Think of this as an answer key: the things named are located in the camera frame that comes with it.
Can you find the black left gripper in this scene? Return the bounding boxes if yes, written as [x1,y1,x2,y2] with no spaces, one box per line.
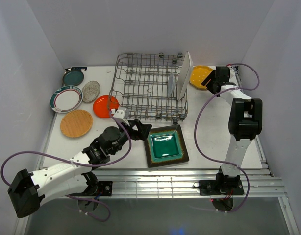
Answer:
[110,119,152,155]

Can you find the white rectangular plate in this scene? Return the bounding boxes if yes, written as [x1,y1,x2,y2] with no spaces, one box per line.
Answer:
[176,51,193,100]

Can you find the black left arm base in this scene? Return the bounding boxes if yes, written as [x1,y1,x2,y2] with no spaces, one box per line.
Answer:
[84,181,113,196]

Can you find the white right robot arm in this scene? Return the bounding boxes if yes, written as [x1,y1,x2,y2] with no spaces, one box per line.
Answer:
[199,66,263,197]

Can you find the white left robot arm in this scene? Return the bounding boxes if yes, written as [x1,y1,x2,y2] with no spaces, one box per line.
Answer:
[8,119,152,218]

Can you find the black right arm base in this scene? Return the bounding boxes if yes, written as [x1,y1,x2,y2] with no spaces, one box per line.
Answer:
[194,180,244,196]

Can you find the yellow polka dot plate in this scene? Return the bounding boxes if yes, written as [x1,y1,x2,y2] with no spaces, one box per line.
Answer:
[189,65,213,90]

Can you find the green square glazed plate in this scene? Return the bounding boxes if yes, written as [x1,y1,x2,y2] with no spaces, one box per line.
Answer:
[144,125,189,168]

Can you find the orange round plate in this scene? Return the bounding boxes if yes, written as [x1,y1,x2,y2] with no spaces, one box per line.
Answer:
[93,95,120,119]

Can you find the speckled beige oval plate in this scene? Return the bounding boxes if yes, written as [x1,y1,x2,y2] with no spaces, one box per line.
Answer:
[82,81,100,103]

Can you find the woven bamboo round plate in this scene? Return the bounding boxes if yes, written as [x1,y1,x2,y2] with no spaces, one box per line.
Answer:
[60,109,93,138]

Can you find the white plate striped rim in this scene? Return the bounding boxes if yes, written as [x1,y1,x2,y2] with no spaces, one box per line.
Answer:
[50,85,83,113]

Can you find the dark teal round plate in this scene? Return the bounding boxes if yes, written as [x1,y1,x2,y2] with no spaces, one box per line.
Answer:
[63,70,84,86]

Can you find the black label back left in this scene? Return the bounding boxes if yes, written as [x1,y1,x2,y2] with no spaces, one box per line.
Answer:
[65,67,87,72]

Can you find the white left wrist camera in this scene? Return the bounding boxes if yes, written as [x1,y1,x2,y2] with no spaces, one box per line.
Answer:
[111,107,129,122]

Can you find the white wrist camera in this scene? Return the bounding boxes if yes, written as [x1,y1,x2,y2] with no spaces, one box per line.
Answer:
[228,65,238,79]
[111,107,129,122]

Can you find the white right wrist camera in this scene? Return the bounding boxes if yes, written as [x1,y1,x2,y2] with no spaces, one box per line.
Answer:
[228,65,238,79]

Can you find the grey wire dish rack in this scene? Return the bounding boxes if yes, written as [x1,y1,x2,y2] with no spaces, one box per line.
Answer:
[109,52,188,124]

